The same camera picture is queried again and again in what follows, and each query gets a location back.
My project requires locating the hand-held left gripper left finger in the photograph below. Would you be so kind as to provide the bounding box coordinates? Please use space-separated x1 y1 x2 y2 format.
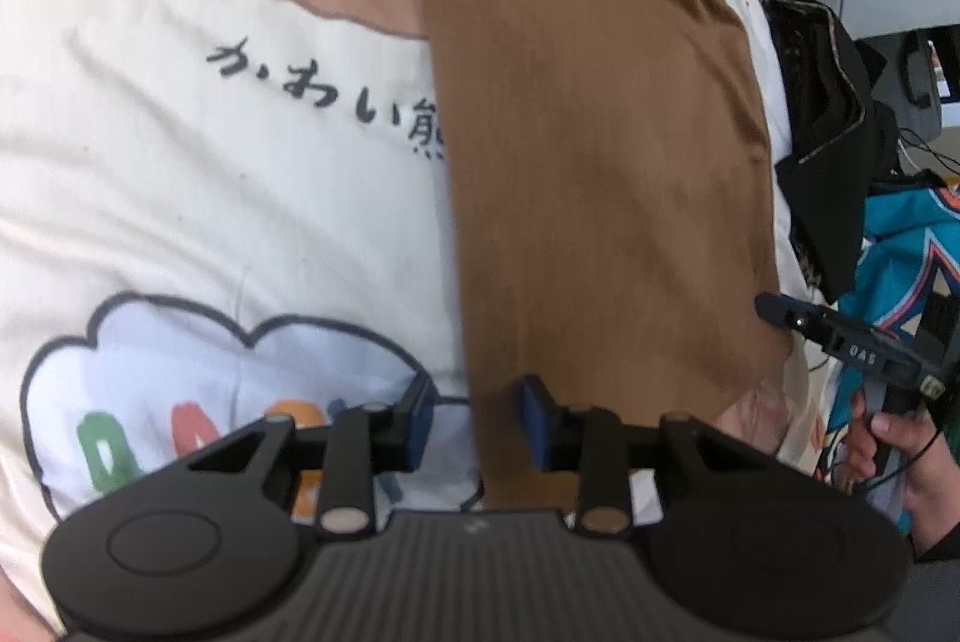
150 374 440 536

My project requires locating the person's right hand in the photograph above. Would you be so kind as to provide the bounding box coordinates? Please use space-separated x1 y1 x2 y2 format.
845 385 960 554

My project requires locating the black cable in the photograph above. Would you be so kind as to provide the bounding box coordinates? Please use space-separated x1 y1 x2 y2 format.
821 421 947 560

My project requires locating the teal jersey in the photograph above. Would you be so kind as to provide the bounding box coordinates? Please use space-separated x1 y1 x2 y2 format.
823 177 960 532

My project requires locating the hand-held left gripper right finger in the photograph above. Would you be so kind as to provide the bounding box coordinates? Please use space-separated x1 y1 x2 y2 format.
517 376 796 536

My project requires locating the black plastic object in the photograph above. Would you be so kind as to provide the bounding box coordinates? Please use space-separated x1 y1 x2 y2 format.
898 29 947 109

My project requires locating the black ribbed garment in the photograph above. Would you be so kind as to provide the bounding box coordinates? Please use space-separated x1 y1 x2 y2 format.
761 0 902 307

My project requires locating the person's right forearm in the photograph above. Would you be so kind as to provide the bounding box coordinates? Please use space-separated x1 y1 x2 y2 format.
910 518 960 566

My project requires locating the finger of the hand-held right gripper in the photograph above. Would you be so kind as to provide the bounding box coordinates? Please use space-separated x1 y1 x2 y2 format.
754 293 835 344

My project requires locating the cream bear-print bed sheet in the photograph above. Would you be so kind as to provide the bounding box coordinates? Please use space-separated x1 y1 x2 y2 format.
0 0 852 642

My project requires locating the brown t-shirt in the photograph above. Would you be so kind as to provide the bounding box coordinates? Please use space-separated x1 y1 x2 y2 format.
411 0 797 513

